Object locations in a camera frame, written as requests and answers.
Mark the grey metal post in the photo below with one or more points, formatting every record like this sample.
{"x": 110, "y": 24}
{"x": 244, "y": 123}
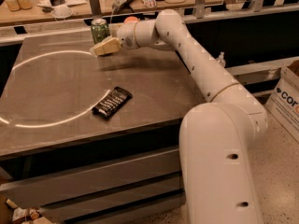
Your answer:
{"x": 95, "y": 8}

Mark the black power adapter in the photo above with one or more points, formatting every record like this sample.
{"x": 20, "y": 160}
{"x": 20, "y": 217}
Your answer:
{"x": 55, "y": 3}

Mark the right clear sanitizer bottle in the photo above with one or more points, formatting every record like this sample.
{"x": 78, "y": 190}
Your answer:
{"x": 221, "y": 59}

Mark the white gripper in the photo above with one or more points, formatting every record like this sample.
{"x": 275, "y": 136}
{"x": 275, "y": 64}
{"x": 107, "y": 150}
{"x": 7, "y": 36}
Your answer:
{"x": 125, "y": 34}

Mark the black snack bar wrapper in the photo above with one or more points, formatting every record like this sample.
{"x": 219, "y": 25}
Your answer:
{"x": 111, "y": 103}

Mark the grey drawer cabinet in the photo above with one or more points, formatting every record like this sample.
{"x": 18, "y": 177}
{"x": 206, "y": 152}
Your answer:
{"x": 77, "y": 167}

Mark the white cardboard box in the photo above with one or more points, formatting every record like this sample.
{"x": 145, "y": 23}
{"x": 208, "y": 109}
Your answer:
{"x": 283, "y": 102}

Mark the white power strip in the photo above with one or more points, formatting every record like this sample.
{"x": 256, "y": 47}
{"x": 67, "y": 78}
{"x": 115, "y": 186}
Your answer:
{"x": 124, "y": 0}

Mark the orange ball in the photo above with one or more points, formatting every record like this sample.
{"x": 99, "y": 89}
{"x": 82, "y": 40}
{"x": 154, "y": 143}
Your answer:
{"x": 131, "y": 19}

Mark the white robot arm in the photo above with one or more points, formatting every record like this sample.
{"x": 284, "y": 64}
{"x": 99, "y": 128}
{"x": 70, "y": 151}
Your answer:
{"x": 215, "y": 136}

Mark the green drink can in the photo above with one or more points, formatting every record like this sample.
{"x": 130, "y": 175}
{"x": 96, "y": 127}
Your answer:
{"x": 100, "y": 30}

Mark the wooden workbench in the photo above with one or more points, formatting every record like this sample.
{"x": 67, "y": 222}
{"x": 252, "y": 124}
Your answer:
{"x": 35, "y": 14}

